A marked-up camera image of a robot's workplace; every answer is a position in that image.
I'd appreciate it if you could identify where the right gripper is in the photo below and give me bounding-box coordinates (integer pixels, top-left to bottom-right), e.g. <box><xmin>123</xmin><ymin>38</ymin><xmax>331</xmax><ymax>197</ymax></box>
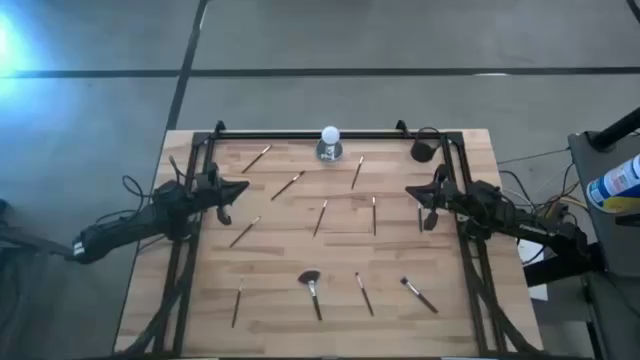
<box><xmin>405</xmin><ymin>179</ymin><xmax>460</xmax><ymax>232</ymax></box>

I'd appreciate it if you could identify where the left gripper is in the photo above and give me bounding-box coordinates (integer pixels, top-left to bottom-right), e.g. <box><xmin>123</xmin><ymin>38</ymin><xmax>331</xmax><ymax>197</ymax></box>
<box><xmin>196</xmin><ymin>173</ymin><xmax>250</xmax><ymax>227</ymax></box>

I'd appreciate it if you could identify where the thick black makeup brush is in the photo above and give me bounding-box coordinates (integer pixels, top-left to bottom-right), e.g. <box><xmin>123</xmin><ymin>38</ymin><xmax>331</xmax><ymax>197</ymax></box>
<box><xmin>399</xmin><ymin>276</ymin><xmax>440</xmax><ymax>315</ymax></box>

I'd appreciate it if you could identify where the fan makeup brush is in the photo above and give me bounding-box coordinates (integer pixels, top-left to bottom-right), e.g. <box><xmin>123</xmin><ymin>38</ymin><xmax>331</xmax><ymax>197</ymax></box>
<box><xmin>297</xmin><ymin>269</ymin><xmax>324</xmax><ymax>322</ymax></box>

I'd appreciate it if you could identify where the black mesh pen cup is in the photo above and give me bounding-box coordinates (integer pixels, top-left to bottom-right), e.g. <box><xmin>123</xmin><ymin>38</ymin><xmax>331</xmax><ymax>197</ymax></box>
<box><xmin>410</xmin><ymin>140</ymin><xmax>435</xmax><ymax>164</ymax></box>

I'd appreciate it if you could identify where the white bulb chrome lamp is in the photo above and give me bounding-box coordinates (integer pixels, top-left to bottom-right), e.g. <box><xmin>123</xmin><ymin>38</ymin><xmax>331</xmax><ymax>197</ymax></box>
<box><xmin>315</xmin><ymin>125</ymin><xmax>344</xmax><ymax>162</ymax></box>

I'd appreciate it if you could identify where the white sheet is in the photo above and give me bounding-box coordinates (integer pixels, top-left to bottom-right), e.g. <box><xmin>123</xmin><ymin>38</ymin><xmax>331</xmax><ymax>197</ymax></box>
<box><xmin>517</xmin><ymin>238</ymin><xmax>550</xmax><ymax>302</ymax></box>

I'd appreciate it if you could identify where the white blue wipes canister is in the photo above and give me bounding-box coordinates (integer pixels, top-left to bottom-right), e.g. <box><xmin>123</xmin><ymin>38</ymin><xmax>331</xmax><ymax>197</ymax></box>
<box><xmin>585</xmin><ymin>152</ymin><xmax>640</xmax><ymax>215</ymax></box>

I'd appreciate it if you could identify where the grey cart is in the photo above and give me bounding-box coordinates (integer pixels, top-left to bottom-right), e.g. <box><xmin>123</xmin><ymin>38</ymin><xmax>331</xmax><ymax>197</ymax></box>
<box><xmin>567</xmin><ymin>130</ymin><xmax>640</xmax><ymax>360</ymax></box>

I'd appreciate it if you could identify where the black cart pole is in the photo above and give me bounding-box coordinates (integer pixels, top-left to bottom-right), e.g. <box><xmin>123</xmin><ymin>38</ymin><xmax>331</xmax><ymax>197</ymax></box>
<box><xmin>588</xmin><ymin>106</ymin><xmax>640</xmax><ymax>152</ymax></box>

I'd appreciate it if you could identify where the dark grey stand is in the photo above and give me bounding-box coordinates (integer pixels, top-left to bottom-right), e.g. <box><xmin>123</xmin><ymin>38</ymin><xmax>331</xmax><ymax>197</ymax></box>
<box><xmin>0</xmin><ymin>198</ymin><xmax>76</xmax><ymax>261</ymax></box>

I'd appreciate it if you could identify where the black aluminium table frame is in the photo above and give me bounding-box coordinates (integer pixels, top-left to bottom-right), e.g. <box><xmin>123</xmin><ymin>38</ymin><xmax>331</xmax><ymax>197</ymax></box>
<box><xmin>124</xmin><ymin>130</ymin><xmax>539</xmax><ymax>360</ymax></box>

